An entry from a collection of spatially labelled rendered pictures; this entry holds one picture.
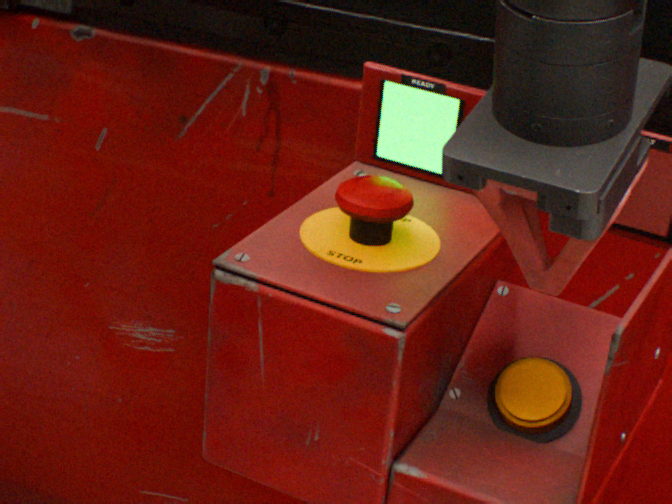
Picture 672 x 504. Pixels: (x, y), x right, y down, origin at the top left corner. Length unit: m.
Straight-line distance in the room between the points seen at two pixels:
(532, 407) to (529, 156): 0.18
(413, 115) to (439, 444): 0.19
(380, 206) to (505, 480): 0.14
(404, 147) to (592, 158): 0.23
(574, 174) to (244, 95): 0.48
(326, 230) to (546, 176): 0.18
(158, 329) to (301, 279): 0.47
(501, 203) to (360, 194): 0.10
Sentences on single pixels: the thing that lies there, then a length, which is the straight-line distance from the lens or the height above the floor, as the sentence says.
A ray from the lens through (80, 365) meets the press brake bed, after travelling 1.11.
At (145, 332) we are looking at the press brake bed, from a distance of 1.06.
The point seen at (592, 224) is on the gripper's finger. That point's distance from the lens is 0.49.
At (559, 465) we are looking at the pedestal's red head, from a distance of 0.63.
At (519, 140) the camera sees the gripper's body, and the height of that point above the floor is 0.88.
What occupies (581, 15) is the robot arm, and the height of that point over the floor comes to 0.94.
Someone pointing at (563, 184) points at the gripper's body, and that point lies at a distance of 0.48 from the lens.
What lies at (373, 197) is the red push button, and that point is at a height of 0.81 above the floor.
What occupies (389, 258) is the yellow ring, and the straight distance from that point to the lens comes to 0.62.
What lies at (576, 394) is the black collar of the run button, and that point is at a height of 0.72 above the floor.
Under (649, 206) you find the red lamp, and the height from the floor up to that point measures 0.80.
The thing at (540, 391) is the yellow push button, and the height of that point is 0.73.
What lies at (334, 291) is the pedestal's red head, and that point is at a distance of 0.59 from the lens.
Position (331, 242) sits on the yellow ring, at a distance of 0.63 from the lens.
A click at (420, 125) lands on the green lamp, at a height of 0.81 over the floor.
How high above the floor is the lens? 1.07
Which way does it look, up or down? 27 degrees down
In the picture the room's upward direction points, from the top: 6 degrees clockwise
